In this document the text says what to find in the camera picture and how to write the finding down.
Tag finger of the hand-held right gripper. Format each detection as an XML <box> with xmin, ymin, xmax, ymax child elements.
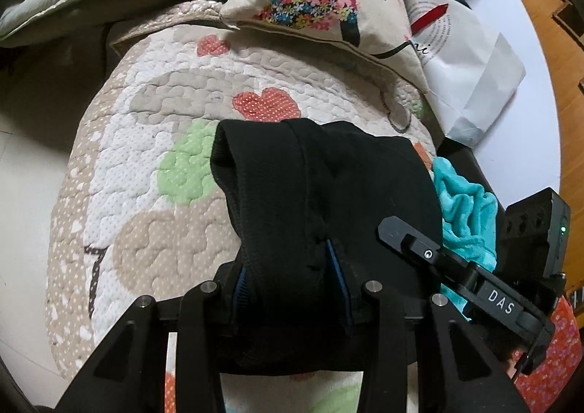
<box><xmin>377</xmin><ymin>216</ymin><xmax>480</xmax><ymax>304</ymax></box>

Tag red floral cloth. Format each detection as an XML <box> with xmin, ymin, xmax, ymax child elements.
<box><xmin>515</xmin><ymin>290</ymin><xmax>584</xmax><ymax>413</ymax></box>

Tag black pants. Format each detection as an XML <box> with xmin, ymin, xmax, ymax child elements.
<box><xmin>211</xmin><ymin>118</ymin><xmax>445</xmax><ymax>375</ymax></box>

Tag quilted patterned bed cover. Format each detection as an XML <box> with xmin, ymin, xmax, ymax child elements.
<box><xmin>46</xmin><ymin>0</ymin><xmax>439</xmax><ymax>413</ymax></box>

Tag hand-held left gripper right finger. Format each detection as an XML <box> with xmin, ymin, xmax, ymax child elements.
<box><xmin>325</xmin><ymin>240</ymin><xmax>534</xmax><ymax>413</ymax></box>

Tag white paper bag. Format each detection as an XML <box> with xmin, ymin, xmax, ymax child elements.
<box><xmin>396</xmin><ymin>0</ymin><xmax>528</xmax><ymax>150</ymax></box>

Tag teal and white fleece blanket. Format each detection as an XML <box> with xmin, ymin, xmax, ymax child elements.
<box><xmin>429</xmin><ymin>156</ymin><xmax>501</xmax><ymax>323</ymax></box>

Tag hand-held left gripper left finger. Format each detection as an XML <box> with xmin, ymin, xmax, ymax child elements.
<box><xmin>55</xmin><ymin>264</ymin><xmax>251</xmax><ymax>413</ymax></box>

